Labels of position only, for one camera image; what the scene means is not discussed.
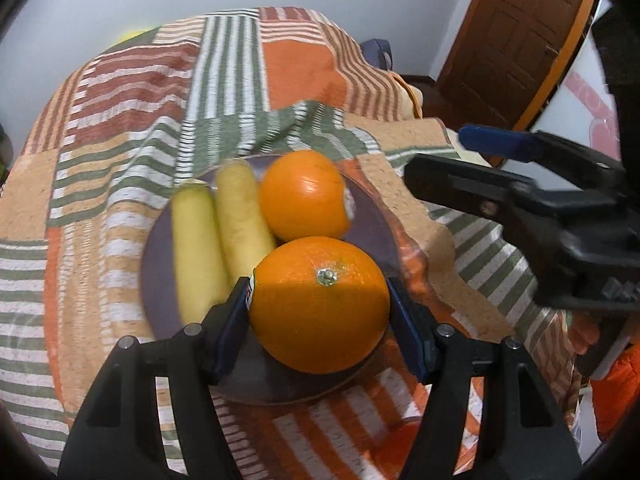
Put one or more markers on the plain orange blanket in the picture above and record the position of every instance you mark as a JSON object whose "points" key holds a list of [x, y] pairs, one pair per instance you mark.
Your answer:
{"points": [[411, 95]]}

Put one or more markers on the bright orange cloth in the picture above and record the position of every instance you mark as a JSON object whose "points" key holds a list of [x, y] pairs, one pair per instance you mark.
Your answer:
{"points": [[616, 392]]}

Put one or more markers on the striped patchwork blanket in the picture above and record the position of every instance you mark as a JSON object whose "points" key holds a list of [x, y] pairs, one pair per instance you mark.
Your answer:
{"points": [[125, 125]]}

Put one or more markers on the large orange with sticker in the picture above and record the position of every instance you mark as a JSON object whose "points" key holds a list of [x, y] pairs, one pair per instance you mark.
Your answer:
{"points": [[320, 315]]}

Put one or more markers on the dark purple plate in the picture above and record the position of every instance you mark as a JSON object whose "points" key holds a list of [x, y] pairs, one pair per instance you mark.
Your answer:
{"points": [[160, 280]]}

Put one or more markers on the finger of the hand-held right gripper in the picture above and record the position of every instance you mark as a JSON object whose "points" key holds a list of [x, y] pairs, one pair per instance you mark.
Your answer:
{"points": [[492, 139], [455, 177]]}

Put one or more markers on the brown wooden door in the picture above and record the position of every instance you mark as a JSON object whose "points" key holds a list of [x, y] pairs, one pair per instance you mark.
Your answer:
{"points": [[505, 35]]}

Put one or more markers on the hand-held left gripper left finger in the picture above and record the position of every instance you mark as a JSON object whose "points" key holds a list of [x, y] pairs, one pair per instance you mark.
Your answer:
{"points": [[234, 332]]}

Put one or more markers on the white panel with pink print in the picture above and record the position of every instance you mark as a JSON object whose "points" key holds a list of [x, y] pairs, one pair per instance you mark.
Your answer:
{"points": [[580, 110]]}

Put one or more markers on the yellow banana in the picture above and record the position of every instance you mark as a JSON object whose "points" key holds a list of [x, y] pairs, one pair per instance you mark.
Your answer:
{"points": [[242, 215], [197, 250]]}

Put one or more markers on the dark blue bag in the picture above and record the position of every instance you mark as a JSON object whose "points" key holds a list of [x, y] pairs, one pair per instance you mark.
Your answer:
{"points": [[376, 52]]}

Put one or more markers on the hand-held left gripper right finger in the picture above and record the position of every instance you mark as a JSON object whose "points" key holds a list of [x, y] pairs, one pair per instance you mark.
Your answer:
{"points": [[407, 332]]}

